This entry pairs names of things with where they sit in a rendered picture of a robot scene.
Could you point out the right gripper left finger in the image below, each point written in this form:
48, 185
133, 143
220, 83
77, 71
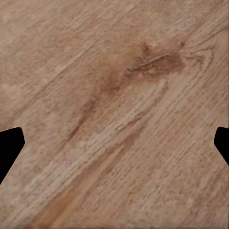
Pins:
11, 143

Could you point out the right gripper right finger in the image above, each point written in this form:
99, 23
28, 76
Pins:
221, 142

